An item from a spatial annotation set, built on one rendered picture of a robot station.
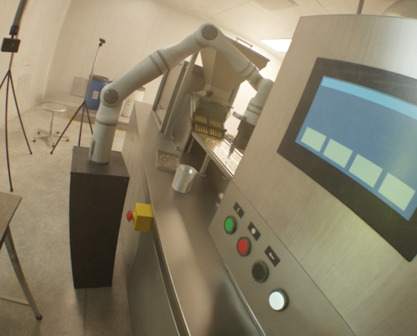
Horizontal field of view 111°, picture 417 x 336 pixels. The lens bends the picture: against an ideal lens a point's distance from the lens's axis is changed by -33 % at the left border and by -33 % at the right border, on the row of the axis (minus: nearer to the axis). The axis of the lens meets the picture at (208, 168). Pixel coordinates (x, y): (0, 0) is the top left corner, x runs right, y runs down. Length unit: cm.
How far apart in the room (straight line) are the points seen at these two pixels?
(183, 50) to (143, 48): 400
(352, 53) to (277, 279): 28
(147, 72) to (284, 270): 72
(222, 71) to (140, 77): 62
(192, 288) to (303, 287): 35
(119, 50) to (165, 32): 105
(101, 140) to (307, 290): 81
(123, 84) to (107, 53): 406
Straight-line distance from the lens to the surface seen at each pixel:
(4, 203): 87
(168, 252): 60
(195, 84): 157
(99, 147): 89
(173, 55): 82
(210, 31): 83
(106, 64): 485
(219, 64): 127
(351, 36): 29
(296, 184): 25
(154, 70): 80
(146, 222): 76
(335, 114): 24
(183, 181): 86
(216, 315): 53
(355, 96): 23
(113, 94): 81
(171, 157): 118
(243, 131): 90
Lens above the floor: 123
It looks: 20 degrees down
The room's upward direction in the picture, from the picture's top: 22 degrees clockwise
